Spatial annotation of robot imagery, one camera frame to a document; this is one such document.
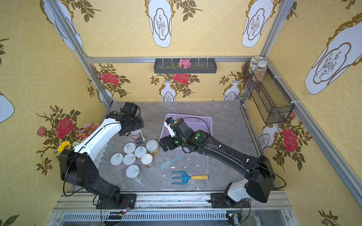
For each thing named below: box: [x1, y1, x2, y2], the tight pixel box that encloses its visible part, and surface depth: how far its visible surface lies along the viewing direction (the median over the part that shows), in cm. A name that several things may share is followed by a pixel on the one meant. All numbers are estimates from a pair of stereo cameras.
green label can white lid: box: [145, 139, 160, 157], surface depth 89 cm
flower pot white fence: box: [53, 122, 100, 154], surface depth 80 cm
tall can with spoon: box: [131, 128, 146, 146], surface depth 92 cm
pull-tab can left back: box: [123, 142, 137, 154], surface depth 90 cm
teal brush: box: [159, 153, 184, 170], surface depth 88 cm
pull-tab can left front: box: [110, 152, 125, 170], surface depth 86 cm
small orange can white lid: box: [140, 153, 154, 169], surface depth 85 cm
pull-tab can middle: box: [122, 153, 136, 166], surface depth 85 cm
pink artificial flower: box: [177, 58, 192, 69], surface depth 90 cm
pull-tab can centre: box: [134, 145, 148, 159], surface depth 89 cm
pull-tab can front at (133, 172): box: [125, 164, 142, 182], surface depth 81 cm
